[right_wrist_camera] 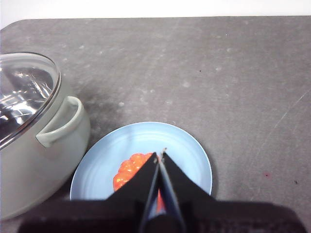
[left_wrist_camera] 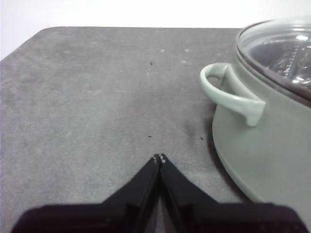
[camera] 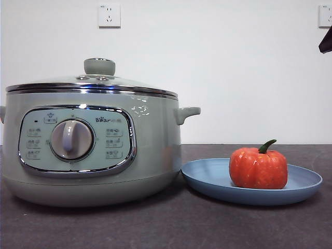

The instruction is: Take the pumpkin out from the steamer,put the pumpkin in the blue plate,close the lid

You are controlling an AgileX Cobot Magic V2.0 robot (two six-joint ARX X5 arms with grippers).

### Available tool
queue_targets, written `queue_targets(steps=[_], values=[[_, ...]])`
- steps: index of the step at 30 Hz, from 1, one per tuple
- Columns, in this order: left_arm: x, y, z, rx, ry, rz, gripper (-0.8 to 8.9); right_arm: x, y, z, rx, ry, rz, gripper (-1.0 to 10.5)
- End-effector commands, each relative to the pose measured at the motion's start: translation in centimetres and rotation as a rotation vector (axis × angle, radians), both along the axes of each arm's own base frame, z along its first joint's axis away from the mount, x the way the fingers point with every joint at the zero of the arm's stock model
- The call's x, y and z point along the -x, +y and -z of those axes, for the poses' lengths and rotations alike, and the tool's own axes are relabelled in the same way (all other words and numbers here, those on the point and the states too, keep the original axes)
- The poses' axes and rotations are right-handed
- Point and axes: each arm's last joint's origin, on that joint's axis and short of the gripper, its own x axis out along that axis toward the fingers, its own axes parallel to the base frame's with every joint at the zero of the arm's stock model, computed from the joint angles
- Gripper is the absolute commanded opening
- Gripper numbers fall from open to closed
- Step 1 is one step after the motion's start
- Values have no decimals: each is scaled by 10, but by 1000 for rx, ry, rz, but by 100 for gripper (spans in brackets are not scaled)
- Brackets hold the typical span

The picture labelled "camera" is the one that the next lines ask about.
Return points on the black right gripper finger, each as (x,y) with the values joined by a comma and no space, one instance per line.
(327,42)

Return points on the orange pumpkin with green stem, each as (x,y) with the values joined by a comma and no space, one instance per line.
(259,168)

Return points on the glass lid with green knob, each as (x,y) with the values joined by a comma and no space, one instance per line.
(99,68)

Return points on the blue round plate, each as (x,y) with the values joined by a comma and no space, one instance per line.
(205,179)

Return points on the pale green electric steamer pot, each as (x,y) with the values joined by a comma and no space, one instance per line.
(155,155)

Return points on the white wall socket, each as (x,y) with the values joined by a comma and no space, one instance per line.
(109,15)
(325,16)

